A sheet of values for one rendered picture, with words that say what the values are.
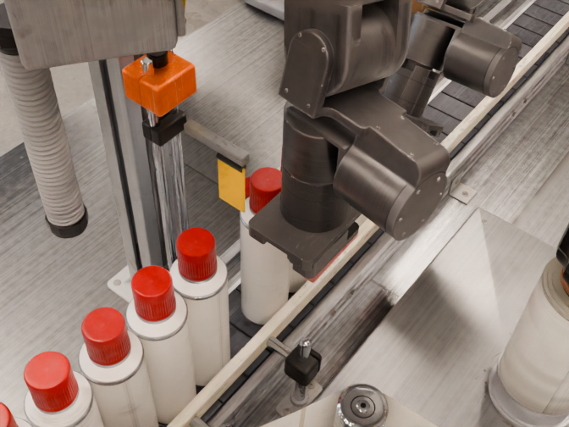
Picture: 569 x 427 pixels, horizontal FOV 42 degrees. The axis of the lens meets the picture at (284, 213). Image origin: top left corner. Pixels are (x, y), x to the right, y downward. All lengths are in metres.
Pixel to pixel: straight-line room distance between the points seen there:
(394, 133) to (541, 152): 0.66
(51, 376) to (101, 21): 0.26
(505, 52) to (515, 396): 0.35
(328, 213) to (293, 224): 0.03
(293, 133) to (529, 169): 0.63
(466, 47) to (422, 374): 0.35
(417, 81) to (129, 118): 0.33
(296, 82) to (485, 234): 0.48
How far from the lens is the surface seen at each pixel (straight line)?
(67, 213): 0.63
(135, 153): 0.72
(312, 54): 0.50
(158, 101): 0.60
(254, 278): 0.75
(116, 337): 0.58
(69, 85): 2.57
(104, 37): 0.46
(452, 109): 1.10
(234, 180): 0.65
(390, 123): 0.52
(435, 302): 0.86
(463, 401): 0.80
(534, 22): 1.32
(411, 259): 0.96
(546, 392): 0.74
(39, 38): 0.46
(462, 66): 0.83
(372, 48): 0.50
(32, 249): 0.98
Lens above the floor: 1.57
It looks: 48 degrees down
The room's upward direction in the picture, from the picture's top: 3 degrees clockwise
